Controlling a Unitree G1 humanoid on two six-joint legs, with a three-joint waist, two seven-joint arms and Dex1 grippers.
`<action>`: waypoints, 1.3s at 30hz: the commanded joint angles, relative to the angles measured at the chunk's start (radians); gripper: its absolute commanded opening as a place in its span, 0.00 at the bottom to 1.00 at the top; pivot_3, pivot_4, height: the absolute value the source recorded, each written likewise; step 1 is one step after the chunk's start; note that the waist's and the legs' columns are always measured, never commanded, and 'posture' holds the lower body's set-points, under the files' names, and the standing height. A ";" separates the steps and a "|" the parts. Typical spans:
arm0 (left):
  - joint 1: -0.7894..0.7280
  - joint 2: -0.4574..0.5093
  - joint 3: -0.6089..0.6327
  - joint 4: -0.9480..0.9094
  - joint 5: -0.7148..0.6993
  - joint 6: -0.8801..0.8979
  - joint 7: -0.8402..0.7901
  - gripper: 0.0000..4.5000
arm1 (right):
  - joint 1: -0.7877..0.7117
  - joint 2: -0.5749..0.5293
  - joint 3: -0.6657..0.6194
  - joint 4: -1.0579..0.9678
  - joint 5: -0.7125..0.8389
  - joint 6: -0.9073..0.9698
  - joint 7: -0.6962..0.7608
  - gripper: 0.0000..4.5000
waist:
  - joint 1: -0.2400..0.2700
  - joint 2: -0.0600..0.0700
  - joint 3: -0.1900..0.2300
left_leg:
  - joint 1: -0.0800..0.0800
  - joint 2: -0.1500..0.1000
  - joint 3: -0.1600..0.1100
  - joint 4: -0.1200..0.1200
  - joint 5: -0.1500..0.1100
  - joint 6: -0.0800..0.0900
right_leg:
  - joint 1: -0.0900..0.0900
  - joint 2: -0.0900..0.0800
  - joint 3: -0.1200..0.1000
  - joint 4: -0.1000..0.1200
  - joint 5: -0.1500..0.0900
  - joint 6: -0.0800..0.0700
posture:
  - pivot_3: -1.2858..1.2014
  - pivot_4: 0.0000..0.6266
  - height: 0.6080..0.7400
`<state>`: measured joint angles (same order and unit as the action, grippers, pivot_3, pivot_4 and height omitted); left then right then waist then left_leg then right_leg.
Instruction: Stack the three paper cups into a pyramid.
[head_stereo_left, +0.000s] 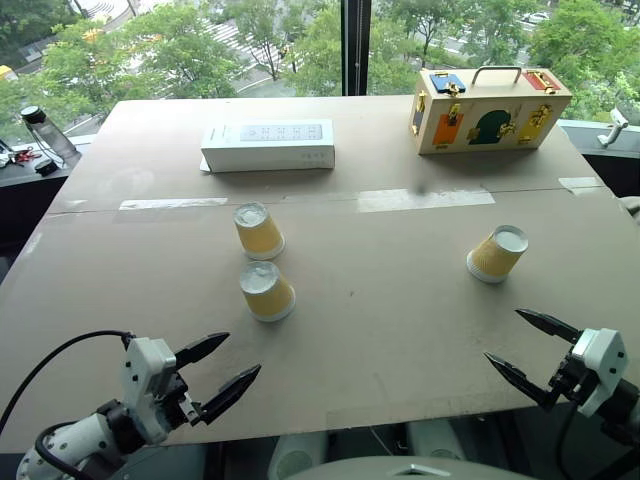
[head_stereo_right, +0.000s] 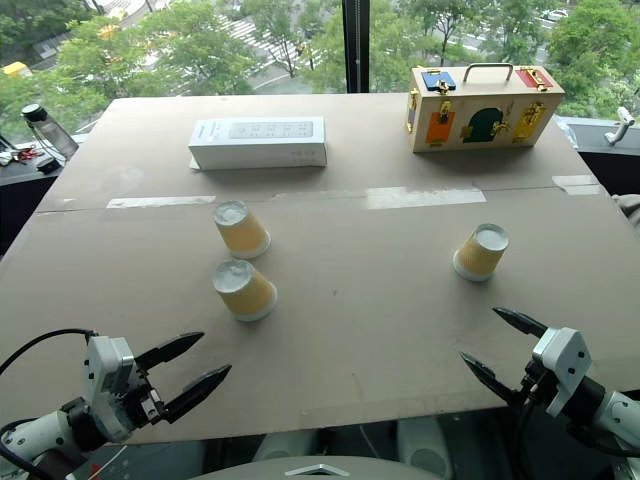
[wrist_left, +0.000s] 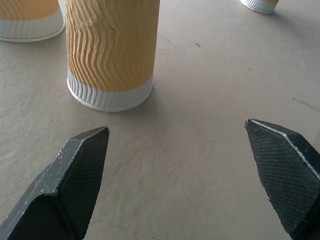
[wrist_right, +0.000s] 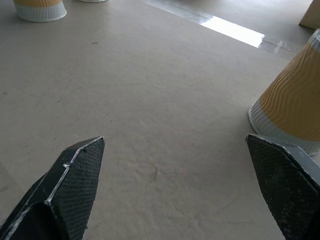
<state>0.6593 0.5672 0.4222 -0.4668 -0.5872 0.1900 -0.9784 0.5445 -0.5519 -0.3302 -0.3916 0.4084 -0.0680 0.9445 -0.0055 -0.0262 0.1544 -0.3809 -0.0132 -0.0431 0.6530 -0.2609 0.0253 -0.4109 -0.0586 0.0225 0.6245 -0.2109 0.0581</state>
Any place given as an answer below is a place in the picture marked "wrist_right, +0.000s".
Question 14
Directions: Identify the yellow and white paper cup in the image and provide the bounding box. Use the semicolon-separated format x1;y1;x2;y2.
12;0;68;23
248;28;320;157

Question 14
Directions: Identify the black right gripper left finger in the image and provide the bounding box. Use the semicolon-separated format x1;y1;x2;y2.
0;136;106;240

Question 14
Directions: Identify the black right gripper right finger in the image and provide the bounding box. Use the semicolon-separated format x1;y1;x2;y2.
245;133;320;240

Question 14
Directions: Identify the brown cardboard box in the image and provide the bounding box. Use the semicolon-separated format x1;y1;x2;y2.
298;0;320;31

